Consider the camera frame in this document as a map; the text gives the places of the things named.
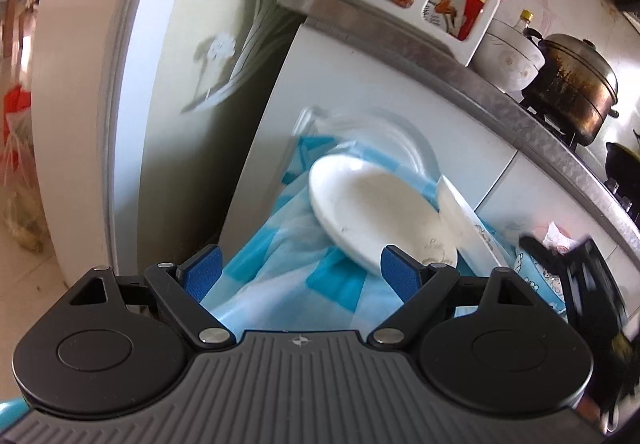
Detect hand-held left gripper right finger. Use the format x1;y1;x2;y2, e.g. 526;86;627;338
367;246;540;351

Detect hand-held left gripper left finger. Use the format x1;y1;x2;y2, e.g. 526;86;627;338
67;246;236;351

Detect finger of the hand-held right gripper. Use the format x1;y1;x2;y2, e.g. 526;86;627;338
519;234;596;270

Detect blue cartoon bowl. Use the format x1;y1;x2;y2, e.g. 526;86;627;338
515;246;571;316

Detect plain white plate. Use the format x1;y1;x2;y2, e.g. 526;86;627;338
308;155;458;277

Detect white plate with printed rim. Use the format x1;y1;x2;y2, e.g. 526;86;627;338
436;175;518;275

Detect orange and white tissue pack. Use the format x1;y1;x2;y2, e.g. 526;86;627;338
530;221;581;256

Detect blue checkered tablecloth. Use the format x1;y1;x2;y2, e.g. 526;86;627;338
200;134;571;332

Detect gas stove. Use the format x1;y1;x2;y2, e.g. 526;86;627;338
520;99;640;225

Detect black wok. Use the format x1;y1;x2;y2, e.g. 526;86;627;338
605;141;640;186

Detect steel steamer pot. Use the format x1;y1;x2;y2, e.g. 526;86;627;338
520;28;621;148

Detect white floral bowl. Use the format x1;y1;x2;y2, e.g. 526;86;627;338
472;19;546;93

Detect refrigerator with flower pattern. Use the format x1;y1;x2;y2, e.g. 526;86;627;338
30;0;332;286

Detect white kitchen cabinet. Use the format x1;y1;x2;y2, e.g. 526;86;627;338
220;0;640;275

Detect yellow-capped bottle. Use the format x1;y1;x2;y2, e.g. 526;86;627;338
515;10;537;38

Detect red bag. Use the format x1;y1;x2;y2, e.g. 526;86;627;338
0;84;34;151

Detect red seasoning packet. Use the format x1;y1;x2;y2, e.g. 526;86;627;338
427;0;489;38

